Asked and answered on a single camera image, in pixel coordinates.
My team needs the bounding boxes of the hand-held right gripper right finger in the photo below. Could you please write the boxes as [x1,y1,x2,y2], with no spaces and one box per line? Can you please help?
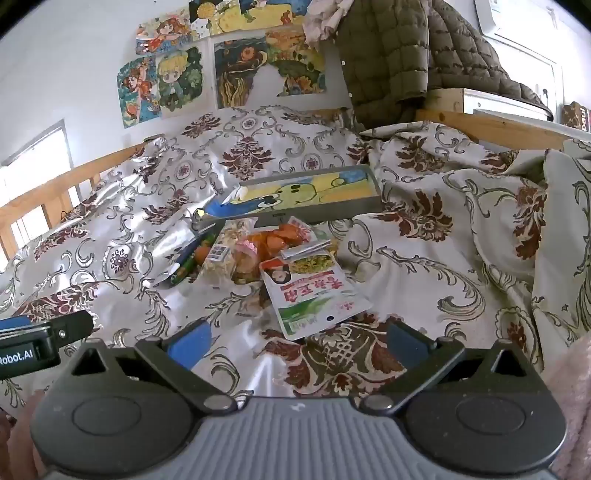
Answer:
[360,320,533,414]

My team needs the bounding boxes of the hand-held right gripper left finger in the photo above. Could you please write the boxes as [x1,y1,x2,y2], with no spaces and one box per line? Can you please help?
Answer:
[68,318,239,414]

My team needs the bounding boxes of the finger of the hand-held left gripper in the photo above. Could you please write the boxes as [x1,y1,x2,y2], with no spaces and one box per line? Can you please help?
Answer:
[0,309,94,343]

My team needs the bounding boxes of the clear nut snack packet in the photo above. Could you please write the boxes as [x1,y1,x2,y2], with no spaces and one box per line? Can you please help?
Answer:
[199,220,259,288]

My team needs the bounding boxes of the clear pastry snack packet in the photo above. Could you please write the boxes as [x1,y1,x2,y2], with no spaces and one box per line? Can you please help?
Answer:
[230,242,274,284]

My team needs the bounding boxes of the white green snack packet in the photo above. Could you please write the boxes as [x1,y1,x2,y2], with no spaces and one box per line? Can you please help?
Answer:
[259,251,374,341]

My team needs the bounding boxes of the orange sausage snack packet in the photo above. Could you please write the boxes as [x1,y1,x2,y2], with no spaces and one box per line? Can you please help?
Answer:
[252,218,320,260]

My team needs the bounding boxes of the grey tray with painted bottom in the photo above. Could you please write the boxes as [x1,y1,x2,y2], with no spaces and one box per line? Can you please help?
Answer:
[198,164,385,232]

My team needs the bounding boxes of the green snack tube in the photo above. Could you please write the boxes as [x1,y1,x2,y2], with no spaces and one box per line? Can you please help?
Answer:
[170,234,219,285]

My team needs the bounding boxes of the floral printed blanket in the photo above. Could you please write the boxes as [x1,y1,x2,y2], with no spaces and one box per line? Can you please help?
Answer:
[0,105,591,418]

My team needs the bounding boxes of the silver foil snack packet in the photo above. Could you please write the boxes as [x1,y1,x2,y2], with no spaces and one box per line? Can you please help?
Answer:
[280,239,339,265]

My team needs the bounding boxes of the window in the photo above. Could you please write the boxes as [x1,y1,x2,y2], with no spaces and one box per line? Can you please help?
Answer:
[0,119,75,197]

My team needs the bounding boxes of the pink fuzzy clothing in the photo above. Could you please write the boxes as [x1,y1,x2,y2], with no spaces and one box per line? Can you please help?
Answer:
[539,336,591,480]

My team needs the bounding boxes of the wooden bed end board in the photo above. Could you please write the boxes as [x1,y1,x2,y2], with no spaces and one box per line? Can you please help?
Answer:
[414,87,591,152]

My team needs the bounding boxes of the olive quilted jacket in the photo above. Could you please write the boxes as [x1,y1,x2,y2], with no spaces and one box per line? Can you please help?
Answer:
[338,0,553,129]

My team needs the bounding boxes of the brown printed box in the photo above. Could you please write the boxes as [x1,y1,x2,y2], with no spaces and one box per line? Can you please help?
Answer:
[562,102,591,126]

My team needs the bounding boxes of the pink ruffled cloth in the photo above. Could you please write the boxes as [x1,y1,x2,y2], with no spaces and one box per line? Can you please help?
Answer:
[302,0,352,48]

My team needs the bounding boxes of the white air conditioner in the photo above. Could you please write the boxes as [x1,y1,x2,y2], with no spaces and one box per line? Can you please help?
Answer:
[475,0,591,40]

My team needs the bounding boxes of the wooden bed side rail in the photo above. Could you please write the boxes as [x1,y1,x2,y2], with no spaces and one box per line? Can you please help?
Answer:
[0,134,163,261]

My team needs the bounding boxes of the blue girl wall poster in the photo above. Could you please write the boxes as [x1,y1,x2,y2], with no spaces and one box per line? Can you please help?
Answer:
[117,55,162,129]

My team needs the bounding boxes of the blond child wall poster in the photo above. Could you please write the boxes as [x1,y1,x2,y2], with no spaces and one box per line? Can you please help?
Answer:
[154,46,206,120]

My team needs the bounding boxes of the cartoon wall posters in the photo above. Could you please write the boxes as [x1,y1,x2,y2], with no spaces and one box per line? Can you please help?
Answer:
[213,27,327,110]

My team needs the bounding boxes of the red-haired girl wall poster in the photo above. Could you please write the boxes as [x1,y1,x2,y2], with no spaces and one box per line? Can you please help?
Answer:
[135,11,193,57]

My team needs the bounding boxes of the yellow blue wall poster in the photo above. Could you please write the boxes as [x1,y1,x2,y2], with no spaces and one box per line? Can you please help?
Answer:
[188,0,309,38]

